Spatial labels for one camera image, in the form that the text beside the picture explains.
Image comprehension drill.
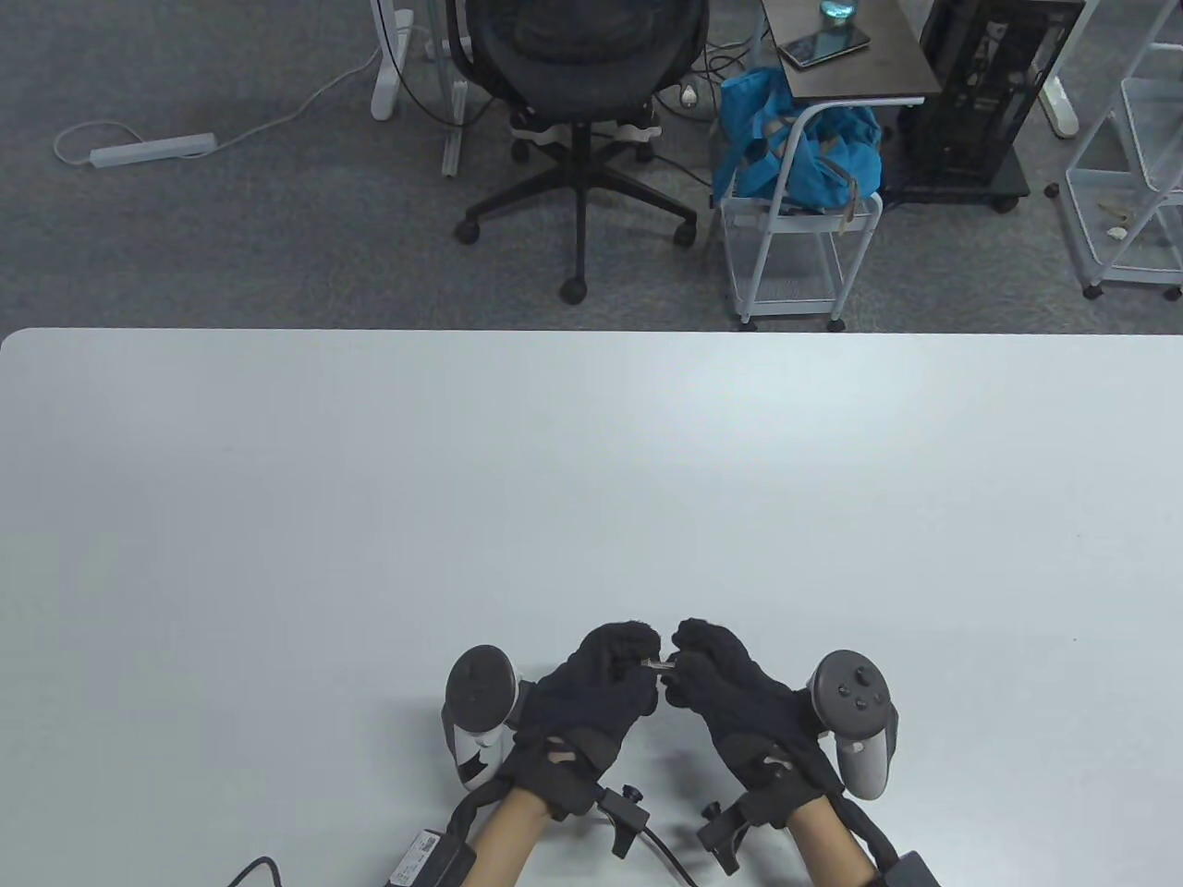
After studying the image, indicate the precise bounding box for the grey hand controller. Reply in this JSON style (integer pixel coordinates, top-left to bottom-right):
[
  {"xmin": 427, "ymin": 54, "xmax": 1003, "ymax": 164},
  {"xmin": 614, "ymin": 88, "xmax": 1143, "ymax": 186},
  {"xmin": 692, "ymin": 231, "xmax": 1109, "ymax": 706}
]
[
  {"xmin": 442, "ymin": 645, "xmax": 526, "ymax": 791},
  {"xmin": 809, "ymin": 650, "xmax": 899, "ymax": 800}
]

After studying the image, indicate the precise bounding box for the blue bag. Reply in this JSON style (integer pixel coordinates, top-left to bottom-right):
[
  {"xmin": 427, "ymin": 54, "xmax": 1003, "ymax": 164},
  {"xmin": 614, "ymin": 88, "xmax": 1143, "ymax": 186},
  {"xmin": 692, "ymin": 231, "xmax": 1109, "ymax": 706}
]
[{"xmin": 710, "ymin": 67, "xmax": 885, "ymax": 215}]

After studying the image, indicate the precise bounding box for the person's right forearm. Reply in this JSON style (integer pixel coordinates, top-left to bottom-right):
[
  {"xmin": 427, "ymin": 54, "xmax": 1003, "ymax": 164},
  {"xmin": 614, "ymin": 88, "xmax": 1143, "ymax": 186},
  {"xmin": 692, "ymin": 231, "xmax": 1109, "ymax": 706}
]
[{"xmin": 786, "ymin": 804, "xmax": 879, "ymax": 887}]

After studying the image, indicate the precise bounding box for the person's left forearm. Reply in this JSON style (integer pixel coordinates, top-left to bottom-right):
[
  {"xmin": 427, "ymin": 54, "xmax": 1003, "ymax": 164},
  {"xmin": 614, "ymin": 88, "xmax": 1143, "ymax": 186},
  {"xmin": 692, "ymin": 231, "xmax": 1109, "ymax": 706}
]
[{"xmin": 465, "ymin": 790, "xmax": 555, "ymax": 887}]

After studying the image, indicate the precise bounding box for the person's right hand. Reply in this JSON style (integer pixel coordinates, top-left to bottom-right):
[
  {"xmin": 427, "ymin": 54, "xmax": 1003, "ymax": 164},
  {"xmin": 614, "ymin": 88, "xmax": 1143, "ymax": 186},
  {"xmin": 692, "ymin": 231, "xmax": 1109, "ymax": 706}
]
[{"xmin": 661, "ymin": 617, "xmax": 847, "ymax": 829}]

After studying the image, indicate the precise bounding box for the black computer case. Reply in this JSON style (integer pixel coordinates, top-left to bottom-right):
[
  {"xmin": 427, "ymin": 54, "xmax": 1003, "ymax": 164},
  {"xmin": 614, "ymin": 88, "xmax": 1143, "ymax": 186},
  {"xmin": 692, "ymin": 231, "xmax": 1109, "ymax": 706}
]
[{"xmin": 883, "ymin": 0, "xmax": 1087, "ymax": 215}]

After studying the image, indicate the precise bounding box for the black smartphone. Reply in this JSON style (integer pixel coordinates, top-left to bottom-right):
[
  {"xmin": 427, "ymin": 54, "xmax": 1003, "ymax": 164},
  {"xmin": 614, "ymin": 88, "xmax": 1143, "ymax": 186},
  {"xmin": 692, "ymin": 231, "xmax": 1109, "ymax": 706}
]
[{"xmin": 778, "ymin": 28, "xmax": 872, "ymax": 69}]

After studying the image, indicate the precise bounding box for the white desk leg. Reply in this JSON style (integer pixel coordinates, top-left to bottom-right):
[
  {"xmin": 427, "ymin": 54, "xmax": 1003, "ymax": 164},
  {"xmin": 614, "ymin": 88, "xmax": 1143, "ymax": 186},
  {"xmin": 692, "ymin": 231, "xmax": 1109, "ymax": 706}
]
[
  {"xmin": 370, "ymin": 0, "xmax": 417, "ymax": 121},
  {"xmin": 1037, "ymin": 69, "xmax": 1079, "ymax": 140}
]

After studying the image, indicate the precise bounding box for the white wire shelf cart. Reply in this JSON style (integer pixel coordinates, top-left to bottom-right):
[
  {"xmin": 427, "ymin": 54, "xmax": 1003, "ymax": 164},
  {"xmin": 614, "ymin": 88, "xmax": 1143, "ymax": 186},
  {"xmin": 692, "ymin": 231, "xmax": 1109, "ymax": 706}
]
[{"xmin": 1047, "ymin": 0, "xmax": 1183, "ymax": 302}]

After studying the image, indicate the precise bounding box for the white power strip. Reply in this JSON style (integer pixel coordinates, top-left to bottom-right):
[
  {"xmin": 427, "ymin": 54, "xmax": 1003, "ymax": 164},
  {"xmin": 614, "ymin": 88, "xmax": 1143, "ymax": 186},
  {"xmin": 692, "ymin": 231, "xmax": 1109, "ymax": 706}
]
[{"xmin": 90, "ymin": 132, "xmax": 219, "ymax": 170}]

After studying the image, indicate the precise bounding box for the white power cable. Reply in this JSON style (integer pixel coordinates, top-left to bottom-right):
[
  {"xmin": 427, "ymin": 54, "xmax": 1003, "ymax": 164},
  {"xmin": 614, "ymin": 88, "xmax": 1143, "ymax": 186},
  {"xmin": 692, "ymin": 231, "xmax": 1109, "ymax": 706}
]
[{"xmin": 53, "ymin": 42, "xmax": 384, "ymax": 167}]

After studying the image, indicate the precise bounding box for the aluminium post base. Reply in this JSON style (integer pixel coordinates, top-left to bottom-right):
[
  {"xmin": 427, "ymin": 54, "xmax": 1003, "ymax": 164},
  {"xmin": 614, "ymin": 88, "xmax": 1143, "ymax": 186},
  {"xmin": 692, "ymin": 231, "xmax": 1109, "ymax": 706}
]
[{"xmin": 442, "ymin": 79, "xmax": 472, "ymax": 178}]

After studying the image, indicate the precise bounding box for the black box with white label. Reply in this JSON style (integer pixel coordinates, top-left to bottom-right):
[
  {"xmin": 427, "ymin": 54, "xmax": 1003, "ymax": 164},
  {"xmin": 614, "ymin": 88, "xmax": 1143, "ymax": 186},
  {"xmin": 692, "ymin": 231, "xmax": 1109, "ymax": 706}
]
[{"xmin": 386, "ymin": 830, "xmax": 479, "ymax": 887}]

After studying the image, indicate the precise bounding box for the black mesh office chair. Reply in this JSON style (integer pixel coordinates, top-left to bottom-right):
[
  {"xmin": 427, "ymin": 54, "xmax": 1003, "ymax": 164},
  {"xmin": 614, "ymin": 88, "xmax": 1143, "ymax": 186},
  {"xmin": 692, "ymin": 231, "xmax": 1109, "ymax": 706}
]
[{"xmin": 446, "ymin": 0, "xmax": 713, "ymax": 306}]

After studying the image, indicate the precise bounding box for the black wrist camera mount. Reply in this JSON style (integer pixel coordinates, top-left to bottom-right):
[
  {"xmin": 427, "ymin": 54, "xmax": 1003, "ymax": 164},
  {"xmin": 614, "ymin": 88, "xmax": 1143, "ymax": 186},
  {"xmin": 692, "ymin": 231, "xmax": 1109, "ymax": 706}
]
[
  {"xmin": 599, "ymin": 784, "xmax": 650, "ymax": 860},
  {"xmin": 695, "ymin": 802, "xmax": 748, "ymax": 876}
]

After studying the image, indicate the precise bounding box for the black camera cable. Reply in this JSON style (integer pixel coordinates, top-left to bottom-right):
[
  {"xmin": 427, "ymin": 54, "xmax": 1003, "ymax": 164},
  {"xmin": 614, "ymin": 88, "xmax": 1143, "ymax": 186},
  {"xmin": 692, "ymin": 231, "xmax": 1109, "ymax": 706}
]
[{"xmin": 644, "ymin": 829, "xmax": 703, "ymax": 887}]

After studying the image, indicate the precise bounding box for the person's left hand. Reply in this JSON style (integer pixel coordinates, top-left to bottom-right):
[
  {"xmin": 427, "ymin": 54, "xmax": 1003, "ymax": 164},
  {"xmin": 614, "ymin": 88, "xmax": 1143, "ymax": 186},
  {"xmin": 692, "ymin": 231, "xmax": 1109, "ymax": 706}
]
[{"xmin": 506, "ymin": 621, "xmax": 665, "ymax": 820}]

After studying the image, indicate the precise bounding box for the black braided cable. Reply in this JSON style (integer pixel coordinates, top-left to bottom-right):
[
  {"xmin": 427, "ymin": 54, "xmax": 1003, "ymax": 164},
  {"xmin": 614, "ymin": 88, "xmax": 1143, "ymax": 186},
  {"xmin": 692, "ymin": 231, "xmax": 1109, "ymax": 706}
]
[
  {"xmin": 827, "ymin": 796, "xmax": 902, "ymax": 877},
  {"xmin": 446, "ymin": 781, "xmax": 518, "ymax": 856}
]

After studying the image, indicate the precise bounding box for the white rolling side table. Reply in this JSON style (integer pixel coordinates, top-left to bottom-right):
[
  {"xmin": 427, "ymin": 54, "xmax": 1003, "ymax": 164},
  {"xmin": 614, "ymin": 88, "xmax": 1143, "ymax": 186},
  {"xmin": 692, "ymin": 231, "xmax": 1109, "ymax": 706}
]
[{"xmin": 719, "ymin": 0, "xmax": 944, "ymax": 332}]

